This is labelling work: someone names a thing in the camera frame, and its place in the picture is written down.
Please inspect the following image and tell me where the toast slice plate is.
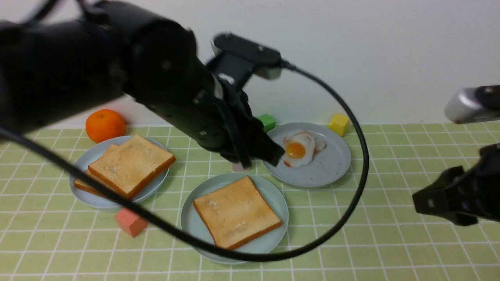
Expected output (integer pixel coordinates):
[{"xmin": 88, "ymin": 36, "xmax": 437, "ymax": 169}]
[
  {"xmin": 73, "ymin": 144, "xmax": 129, "ymax": 201},
  {"xmin": 193, "ymin": 176, "xmax": 282, "ymax": 250},
  {"xmin": 88, "ymin": 135, "xmax": 176, "ymax": 199}
]

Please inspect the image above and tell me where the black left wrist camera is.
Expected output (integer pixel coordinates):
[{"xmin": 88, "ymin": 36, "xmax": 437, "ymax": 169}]
[{"xmin": 206, "ymin": 32, "xmax": 282, "ymax": 91}]

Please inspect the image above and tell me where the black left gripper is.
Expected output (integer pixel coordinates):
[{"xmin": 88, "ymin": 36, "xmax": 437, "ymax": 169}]
[{"xmin": 156, "ymin": 75, "xmax": 284, "ymax": 168}]

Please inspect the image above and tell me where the pink cube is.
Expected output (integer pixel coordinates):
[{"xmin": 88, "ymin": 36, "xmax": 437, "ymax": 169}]
[{"xmin": 232, "ymin": 162, "xmax": 245, "ymax": 172}]

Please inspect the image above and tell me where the grey plate with eggs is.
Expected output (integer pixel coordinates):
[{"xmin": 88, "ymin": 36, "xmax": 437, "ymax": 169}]
[{"xmin": 264, "ymin": 122, "xmax": 351, "ymax": 190}]

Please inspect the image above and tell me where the light blue centre plate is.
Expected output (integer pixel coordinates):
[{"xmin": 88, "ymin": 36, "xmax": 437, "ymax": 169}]
[{"xmin": 180, "ymin": 173, "xmax": 289, "ymax": 254}]

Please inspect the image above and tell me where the light blue left plate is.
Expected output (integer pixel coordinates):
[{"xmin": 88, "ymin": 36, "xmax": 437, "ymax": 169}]
[{"xmin": 75, "ymin": 135, "xmax": 176, "ymax": 203}]

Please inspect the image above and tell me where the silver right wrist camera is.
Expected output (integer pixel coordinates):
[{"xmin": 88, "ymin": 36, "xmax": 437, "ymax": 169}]
[{"xmin": 444, "ymin": 85, "xmax": 500, "ymax": 124}]

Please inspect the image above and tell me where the fried egg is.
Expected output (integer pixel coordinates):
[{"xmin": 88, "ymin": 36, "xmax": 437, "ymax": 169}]
[
  {"xmin": 314, "ymin": 136, "xmax": 327, "ymax": 154},
  {"xmin": 283, "ymin": 133, "xmax": 315, "ymax": 168}
]

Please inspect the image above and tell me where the black cable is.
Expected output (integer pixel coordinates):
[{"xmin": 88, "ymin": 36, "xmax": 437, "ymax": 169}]
[{"xmin": 0, "ymin": 60, "xmax": 370, "ymax": 262}]

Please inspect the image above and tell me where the green cube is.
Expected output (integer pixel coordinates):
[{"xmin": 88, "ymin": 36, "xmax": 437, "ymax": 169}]
[{"xmin": 257, "ymin": 114, "xmax": 276, "ymax": 133}]

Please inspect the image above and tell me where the fried egg front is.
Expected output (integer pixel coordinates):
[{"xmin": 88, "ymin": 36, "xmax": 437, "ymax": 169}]
[{"xmin": 283, "ymin": 133, "xmax": 315, "ymax": 168}]

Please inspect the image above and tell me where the green checkered tablecloth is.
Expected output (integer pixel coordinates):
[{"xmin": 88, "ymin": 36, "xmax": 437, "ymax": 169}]
[{"xmin": 0, "ymin": 122, "xmax": 500, "ymax": 281}]

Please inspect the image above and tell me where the fried egg rear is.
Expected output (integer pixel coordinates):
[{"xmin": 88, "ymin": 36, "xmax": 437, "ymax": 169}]
[{"xmin": 314, "ymin": 136, "xmax": 327, "ymax": 154}]

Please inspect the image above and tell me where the salmon red cube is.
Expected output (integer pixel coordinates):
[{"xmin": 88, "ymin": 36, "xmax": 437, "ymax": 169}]
[{"xmin": 114, "ymin": 208, "xmax": 148, "ymax": 238}]

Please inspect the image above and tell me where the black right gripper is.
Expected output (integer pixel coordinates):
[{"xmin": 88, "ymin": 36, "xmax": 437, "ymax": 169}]
[{"xmin": 412, "ymin": 144, "xmax": 500, "ymax": 226}]

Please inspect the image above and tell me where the orange fruit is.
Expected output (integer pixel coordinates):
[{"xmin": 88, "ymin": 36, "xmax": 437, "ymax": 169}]
[{"xmin": 85, "ymin": 109, "xmax": 127, "ymax": 143}]

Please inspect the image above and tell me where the yellow cube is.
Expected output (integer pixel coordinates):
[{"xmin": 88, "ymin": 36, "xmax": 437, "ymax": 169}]
[{"xmin": 328, "ymin": 113, "xmax": 350, "ymax": 137}]

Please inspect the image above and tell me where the light blue plate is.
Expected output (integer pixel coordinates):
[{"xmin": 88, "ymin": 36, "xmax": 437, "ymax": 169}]
[
  {"xmin": 180, "ymin": 173, "xmax": 289, "ymax": 254},
  {"xmin": 75, "ymin": 135, "xmax": 176, "ymax": 203}
]

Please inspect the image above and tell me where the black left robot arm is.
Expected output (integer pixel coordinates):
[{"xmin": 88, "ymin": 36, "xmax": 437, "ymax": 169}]
[{"xmin": 1, "ymin": 0, "xmax": 284, "ymax": 167}]

